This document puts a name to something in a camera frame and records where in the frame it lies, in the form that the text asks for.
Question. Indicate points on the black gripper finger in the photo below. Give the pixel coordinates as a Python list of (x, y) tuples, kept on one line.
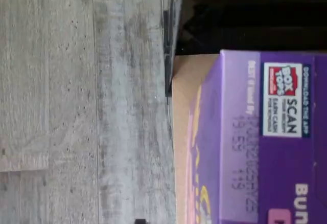
[(140, 221)]

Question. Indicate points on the purple Annie's box pink label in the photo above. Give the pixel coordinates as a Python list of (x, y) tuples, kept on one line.
[(281, 157)]

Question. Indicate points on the black metal shelving rack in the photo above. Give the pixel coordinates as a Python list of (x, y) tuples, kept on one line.
[(255, 17)]

